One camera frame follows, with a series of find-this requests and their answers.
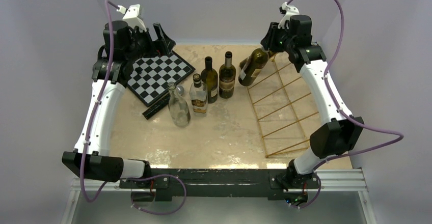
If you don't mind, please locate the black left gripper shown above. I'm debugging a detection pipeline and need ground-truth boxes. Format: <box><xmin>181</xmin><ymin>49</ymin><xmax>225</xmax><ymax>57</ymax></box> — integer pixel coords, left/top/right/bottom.
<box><xmin>124</xmin><ymin>23</ymin><xmax>174</xmax><ymax>63</ymax></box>

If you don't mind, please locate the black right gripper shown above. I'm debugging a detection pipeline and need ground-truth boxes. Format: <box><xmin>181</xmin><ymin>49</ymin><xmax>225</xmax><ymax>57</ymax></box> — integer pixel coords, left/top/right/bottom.
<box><xmin>261</xmin><ymin>21</ymin><xmax>295</xmax><ymax>52</ymax></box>

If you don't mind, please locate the green wine bottle dark label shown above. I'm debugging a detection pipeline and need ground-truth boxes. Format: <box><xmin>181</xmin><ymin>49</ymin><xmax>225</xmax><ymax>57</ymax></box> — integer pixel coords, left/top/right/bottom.
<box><xmin>238</xmin><ymin>48</ymin><xmax>277</xmax><ymax>87</ymax></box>

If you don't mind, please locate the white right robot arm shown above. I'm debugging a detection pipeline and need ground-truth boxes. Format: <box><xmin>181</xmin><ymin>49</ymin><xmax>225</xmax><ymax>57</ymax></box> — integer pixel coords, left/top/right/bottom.
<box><xmin>261</xmin><ymin>15</ymin><xmax>363</xmax><ymax>187</ymax></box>

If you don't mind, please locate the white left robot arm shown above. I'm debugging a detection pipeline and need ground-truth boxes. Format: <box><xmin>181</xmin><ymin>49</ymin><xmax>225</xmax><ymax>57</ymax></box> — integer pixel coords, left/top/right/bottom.
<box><xmin>62</xmin><ymin>20</ymin><xmax>176</xmax><ymax>188</ymax></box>

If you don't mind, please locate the tall dark green bottle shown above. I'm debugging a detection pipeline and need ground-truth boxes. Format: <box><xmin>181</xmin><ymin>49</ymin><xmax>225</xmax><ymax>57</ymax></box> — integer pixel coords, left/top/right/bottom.
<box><xmin>201</xmin><ymin>56</ymin><xmax>218</xmax><ymax>104</ymax></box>

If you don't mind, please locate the clear square liquor bottle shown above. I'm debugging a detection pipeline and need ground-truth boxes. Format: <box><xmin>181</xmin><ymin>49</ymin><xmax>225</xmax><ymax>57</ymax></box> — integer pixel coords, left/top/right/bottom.
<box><xmin>190</xmin><ymin>73</ymin><xmax>208</xmax><ymax>117</ymax></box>

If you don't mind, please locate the green bottle silver neck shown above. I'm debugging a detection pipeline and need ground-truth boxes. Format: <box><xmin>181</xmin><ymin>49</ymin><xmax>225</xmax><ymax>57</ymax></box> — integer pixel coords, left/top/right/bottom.
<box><xmin>219</xmin><ymin>51</ymin><xmax>236</xmax><ymax>99</ymax></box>

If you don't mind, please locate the clear empty glass bottle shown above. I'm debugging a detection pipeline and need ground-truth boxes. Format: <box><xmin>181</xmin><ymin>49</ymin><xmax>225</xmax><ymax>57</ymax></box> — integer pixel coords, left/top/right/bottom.
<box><xmin>167</xmin><ymin>82</ymin><xmax>191</xmax><ymax>127</ymax></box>

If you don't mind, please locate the black white chessboard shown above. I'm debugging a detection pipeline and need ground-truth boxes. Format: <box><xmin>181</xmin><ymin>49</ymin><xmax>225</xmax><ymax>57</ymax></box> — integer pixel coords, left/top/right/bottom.
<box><xmin>127</xmin><ymin>51</ymin><xmax>195</xmax><ymax>107</ymax></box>

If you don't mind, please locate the black silver microphone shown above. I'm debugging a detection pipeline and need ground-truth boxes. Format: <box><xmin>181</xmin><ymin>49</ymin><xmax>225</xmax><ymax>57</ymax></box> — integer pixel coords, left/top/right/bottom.
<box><xmin>142</xmin><ymin>93</ymin><xmax>170</xmax><ymax>120</ymax></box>

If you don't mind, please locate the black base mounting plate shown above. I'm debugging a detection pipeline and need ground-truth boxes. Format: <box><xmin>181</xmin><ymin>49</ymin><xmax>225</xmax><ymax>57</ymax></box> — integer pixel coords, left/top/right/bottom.
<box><xmin>120</xmin><ymin>169</ymin><xmax>319</xmax><ymax>203</ymax></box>

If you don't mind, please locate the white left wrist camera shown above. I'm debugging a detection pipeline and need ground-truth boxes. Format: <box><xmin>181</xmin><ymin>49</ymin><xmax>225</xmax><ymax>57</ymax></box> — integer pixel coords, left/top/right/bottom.
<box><xmin>116</xmin><ymin>4</ymin><xmax>147</xmax><ymax>31</ymax></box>

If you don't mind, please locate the gold wire wine rack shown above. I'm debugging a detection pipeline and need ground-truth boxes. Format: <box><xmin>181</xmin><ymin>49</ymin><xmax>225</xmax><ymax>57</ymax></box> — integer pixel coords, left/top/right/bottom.
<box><xmin>246</xmin><ymin>52</ymin><xmax>319</xmax><ymax>158</ymax></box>

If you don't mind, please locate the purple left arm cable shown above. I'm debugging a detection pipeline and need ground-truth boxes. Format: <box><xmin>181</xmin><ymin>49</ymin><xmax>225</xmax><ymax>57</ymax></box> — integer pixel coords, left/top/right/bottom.
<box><xmin>79</xmin><ymin>0</ymin><xmax>119</xmax><ymax>204</ymax></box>

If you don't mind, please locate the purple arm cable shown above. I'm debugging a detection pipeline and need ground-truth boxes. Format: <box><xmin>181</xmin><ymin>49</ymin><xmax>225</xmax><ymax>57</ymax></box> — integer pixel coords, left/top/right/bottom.
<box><xmin>79</xmin><ymin>0</ymin><xmax>119</xmax><ymax>204</ymax></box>
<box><xmin>287</xmin><ymin>0</ymin><xmax>404</xmax><ymax>169</ymax></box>

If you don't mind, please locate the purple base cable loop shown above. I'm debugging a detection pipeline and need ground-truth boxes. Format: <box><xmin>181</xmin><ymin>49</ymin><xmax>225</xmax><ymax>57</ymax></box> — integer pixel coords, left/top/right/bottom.
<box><xmin>128</xmin><ymin>174</ymin><xmax>187</xmax><ymax>216</ymax></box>

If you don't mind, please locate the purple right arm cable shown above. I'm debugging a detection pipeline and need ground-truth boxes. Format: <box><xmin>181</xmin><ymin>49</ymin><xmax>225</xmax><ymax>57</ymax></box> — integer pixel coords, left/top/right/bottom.
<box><xmin>287</xmin><ymin>0</ymin><xmax>404</xmax><ymax>169</ymax></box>

